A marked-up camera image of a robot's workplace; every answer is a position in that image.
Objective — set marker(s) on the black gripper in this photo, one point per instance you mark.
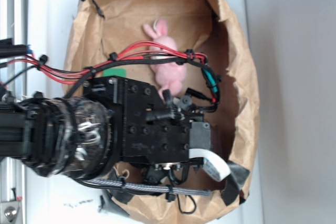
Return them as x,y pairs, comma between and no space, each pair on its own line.
152,134

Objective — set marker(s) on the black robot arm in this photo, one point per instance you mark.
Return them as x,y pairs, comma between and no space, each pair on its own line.
69,136

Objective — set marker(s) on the pink plush bunny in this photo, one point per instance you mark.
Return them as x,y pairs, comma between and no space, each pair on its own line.
168,75

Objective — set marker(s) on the green rectangular block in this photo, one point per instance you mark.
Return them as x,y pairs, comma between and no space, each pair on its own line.
120,72

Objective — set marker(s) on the brown paper-lined cardboard box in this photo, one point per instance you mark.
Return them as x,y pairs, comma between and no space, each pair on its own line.
209,26

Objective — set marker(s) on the silver corner bracket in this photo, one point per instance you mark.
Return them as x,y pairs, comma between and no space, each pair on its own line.
11,212

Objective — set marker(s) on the aluminium frame rail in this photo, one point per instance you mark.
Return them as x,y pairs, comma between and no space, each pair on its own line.
13,25

